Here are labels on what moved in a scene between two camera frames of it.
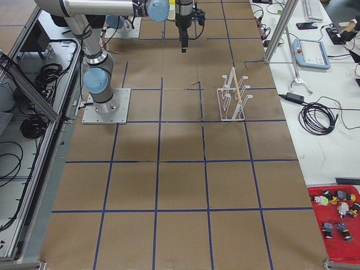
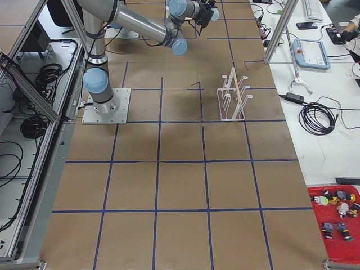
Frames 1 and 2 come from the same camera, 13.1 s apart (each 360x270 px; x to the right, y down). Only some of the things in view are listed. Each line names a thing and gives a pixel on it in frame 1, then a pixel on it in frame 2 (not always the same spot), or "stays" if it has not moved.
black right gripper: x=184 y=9 → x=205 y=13
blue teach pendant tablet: x=310 y=53 stays
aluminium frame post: x=291 y=5 stays
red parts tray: x=337 y=208 stays
